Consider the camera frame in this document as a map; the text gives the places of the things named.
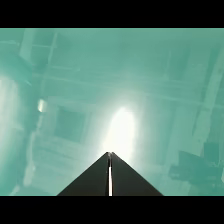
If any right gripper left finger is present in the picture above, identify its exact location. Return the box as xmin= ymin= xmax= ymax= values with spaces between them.
xmin=57 ymin=151 xmax=111 ymax=197

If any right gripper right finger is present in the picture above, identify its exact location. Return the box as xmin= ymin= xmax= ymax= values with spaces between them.
xmin=110 ymin=151 xmax=164 ymax=197

